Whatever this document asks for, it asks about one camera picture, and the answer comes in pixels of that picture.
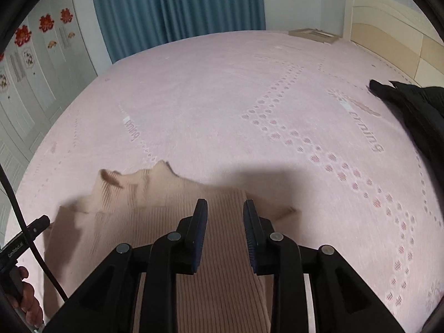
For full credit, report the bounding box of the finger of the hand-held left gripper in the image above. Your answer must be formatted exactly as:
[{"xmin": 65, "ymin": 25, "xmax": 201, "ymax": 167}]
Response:
[{"xmin": 26, "ymin": 215, "xmax": 51, "ymax": 237}]

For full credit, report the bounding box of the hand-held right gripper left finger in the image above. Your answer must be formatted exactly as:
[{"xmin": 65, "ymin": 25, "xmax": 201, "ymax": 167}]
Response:
[{"xmin": 43, "ymin": 198, "xmax": 209, "ymax": 333}]

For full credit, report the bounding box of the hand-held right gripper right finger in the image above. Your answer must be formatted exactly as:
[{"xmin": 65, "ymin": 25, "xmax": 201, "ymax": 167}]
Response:
[{"xmin": 242, "ymin": 199, "xmax": 405, "ymax": 333}]

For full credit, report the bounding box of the beige knitted sweater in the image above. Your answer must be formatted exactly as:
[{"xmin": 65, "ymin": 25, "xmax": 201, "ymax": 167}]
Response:
[{"xmin": 43, "ymin": 160, "xmax": 298, "ymax": 333}]

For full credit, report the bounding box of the person's left hand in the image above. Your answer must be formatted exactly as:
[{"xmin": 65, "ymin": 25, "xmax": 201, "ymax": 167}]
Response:
[{"xmin": 13, "ymin": 265, "xmax": 45, "ymax": 327}]

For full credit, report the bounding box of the pink bed mattress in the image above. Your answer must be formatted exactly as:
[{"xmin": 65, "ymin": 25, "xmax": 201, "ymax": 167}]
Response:
[{"xmin": 3, "ymin": 31, "xmax": 444, "ymax": 333}]

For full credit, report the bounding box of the white wardrobe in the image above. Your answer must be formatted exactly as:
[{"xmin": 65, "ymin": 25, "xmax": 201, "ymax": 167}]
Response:
[{"xmin": 0, "ymin": 0, "xmax": 100, "ymax": 223}]

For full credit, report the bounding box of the black puffer jacket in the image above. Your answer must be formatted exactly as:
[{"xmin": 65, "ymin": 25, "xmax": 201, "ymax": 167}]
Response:
[{"xmin": 368, "ymin": 79, "xmax": 444, "ymax": 155}]

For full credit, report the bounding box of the flat cardboard box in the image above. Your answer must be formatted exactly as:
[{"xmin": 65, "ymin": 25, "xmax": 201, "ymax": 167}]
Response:
[{"xmin": 288, "ymin": 28, "xmax": 341, "ymax": 45}]

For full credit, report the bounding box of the blue curtain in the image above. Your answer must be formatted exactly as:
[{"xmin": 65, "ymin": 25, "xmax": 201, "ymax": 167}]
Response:
[{"xmin": 88, "ymin": 0, "xmax": 267, "ymax": 65}]

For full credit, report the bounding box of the cream bed headboard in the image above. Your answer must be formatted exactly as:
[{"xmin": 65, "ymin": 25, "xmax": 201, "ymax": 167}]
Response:
[{"xmin": 343, "ymin": 0, "xmax": 444, "ymax": 89}]

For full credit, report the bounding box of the black cable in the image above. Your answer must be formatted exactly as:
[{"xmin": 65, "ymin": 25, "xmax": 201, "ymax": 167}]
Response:
[{"xmin": 0, "ymin": 163, "xmax": 69, "ymax": 302}]

